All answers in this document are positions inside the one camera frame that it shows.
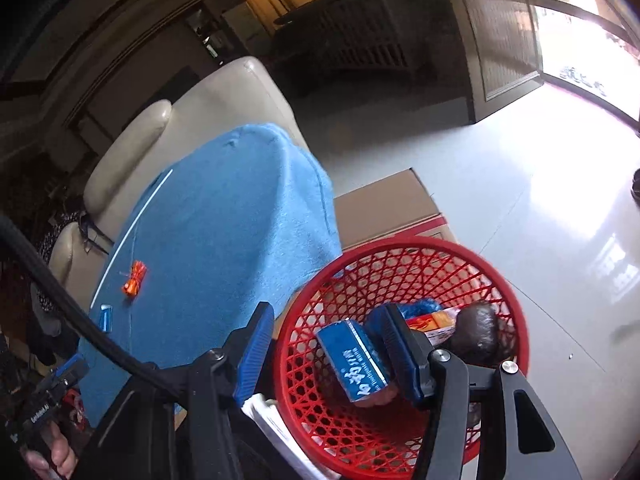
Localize dark clothes on sofa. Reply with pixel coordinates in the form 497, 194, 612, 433
27, 210, 88, 366

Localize dark blue toothpaste box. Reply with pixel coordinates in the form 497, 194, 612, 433
317, 318, 395, 408

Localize blue plastic bag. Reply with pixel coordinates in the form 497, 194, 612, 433
397, 298, 442, 320

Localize white thin stick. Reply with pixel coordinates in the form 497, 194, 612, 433
89, 168, 175, 311

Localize black cable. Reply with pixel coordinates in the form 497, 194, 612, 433
0, 211, 184, 401

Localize person's left hand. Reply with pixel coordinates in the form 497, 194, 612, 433
22, 420, 78, 480

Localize white refrigerator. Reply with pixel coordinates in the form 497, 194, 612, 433
222, 2, 271, 58

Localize red plastic mesh basket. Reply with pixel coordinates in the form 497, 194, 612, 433
273, 235, 529, 479

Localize white blue medicine box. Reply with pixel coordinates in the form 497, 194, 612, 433
241, 393, 341, 480

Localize blue round tablecloth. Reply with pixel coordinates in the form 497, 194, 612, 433
77, 122, 344, 428

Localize cream leather sofa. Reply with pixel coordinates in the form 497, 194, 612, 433
74, 56, 307, 310

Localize small blue torn flap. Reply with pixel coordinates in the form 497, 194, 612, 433
99, 304, 114, 334

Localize wooden baby crib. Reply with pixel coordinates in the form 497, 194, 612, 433
271, 0, 452, 82

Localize orange medicine box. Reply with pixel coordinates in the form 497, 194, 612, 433
407, 308, 459, 347

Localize orange red candy wrapper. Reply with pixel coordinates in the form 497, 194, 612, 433
122, 260, 146, 299

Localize black plastic bag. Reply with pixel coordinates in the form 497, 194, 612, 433
442, 302, 499, 367

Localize dark wooden door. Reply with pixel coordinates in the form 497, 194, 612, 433
449, 0, 544, 122

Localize dark shoe on floor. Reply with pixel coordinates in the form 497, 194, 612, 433
630, 169, 640, 204

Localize cardboard box on floor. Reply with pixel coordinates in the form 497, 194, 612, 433
334, 169, 457, 252

